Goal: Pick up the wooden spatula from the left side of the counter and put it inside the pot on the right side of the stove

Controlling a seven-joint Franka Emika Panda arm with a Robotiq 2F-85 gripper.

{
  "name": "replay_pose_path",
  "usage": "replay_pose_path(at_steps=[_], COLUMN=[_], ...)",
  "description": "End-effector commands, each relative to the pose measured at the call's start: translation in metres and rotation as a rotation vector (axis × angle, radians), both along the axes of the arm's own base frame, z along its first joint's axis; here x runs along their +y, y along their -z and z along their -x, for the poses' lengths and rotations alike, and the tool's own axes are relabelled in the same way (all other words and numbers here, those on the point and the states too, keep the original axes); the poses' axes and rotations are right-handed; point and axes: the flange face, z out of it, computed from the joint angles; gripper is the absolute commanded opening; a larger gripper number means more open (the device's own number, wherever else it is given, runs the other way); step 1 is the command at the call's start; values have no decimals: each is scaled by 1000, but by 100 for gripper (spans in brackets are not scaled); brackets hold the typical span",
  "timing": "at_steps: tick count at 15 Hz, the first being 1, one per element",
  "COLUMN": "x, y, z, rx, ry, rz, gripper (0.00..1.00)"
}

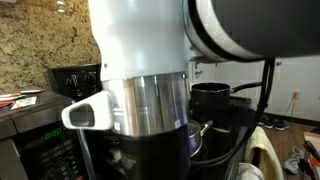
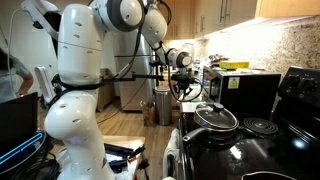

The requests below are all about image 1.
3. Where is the pale yellow towel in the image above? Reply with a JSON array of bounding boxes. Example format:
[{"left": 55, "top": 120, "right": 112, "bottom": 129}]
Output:
[{"left": 244, "top": 125, "right": 285, "bottom": 180}]

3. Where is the white paper card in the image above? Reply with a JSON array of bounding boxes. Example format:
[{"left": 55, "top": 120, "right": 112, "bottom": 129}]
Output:
[{"left": 10, "top": 96, "right": 38, "bottom": 111}]

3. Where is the glass lid black knob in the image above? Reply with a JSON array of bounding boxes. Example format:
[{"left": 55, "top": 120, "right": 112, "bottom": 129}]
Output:
[{"left": 188, "top": 120, "right": 203, "bottom": 148}]

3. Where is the flat red packet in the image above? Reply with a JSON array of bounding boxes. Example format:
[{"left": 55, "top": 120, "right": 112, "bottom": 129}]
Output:
[{"left": 0, "top": 100, "right": 15, "bottom": 110}]

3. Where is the black saucepan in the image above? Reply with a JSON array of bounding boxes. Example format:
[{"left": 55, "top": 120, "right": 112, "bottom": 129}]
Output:
[{"left": 190, "top": 81, "right": 265, "bottom": 108}]

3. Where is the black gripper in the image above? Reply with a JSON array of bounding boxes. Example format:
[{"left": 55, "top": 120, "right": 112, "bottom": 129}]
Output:
[{"left": 118, "top": 125, "right": 192, "bottom": 180}]

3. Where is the black clamp tool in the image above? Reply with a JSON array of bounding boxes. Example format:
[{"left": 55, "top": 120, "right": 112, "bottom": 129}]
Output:
[{"left": 303, "top": 140, "right": 320, "bottom": 164}]

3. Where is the red white paper packet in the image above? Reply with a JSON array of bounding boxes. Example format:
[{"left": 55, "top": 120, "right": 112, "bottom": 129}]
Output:
[
  {"left": 13, "top": 88, "right": 48, "bottom": 96},
  {"left": 0, "top": 94, "right": 27, "bottom": 102}
]

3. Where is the orange power cord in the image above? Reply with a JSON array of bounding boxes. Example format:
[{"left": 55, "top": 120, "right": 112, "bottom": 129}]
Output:
[{"left": 284, "top": 97, "right": 298, "bottom": 119}]

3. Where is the black electric stove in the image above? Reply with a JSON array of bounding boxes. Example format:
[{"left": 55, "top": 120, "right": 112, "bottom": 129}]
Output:
[{"left": 48, "top": 63, "right": 253, "bottom": 180}]

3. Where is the stove control knob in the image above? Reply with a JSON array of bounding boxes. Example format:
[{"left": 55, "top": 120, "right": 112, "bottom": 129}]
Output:
[
  {"left": 66, "top": 74, "right": 83, "bottom": 91},
  {"left": 85, "top": 71, "right": 100, "bottom": 86}
]

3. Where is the steel frying pan black handle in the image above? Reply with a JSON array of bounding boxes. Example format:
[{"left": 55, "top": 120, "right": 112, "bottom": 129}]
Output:
[{"left": 188, "top": 120, "right": 215, "bottom": 159}]

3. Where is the dark sneaker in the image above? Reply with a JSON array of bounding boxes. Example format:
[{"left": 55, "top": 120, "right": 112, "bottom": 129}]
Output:
[
  {"left": 262, "top": 117, "right": 276, "bottom": 130},
  {"left": 274, "top": 119, "right": 291, "bottom": 131},
  {"left": 257, "top": 113, "right": 268, "bottom": 126}
]

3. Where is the white grey sneaker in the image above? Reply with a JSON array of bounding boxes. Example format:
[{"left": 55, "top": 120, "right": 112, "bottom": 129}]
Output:
[{"left": 282, "top": 146, "right": 305, "bottom": 175}]

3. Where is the white towel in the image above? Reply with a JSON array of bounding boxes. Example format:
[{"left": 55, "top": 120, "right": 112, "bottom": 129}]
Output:
[{"left": 235, "top": 162, "right": 265, "bottom": 180}]

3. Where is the steel black microwave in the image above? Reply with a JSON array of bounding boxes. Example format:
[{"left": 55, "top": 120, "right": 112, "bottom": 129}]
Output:
[{"left": 0, "top": 91, "right": 98, "bottom": 180}]

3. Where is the light wooden table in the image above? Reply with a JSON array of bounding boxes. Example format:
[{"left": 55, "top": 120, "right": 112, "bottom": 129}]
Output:
[{"left": 302, "top": 131, "right": 320, "bottom": 180}]

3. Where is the metal door handle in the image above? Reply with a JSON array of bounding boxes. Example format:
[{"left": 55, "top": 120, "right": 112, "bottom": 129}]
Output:
[{"left": 194, "top": 61, "right": 204, "bottom": 79}]

